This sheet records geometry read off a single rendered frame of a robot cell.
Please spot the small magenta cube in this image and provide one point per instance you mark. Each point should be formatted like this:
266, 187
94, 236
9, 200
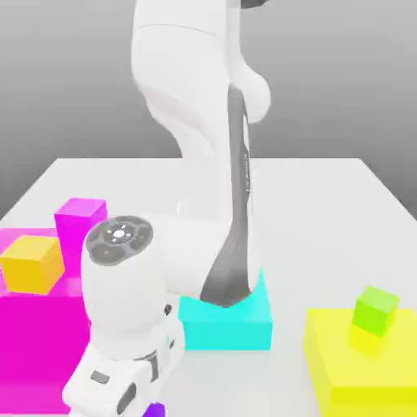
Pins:
73, 224

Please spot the large magenta box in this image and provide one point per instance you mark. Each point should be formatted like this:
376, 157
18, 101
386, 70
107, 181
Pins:
35, 342

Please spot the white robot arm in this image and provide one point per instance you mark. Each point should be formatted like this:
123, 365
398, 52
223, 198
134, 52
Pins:
182, 97

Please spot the small purple cube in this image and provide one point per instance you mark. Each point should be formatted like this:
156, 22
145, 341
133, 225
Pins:
154, 411

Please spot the small orange cube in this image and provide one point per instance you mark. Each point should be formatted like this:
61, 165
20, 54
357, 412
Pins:
27, 264

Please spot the large cyan box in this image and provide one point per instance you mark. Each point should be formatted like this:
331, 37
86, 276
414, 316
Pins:
228, 325

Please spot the small green cube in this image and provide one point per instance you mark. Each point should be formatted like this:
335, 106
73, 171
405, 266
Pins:
374, 309

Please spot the large yellow box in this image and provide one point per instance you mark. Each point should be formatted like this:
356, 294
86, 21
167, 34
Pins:
368, 378

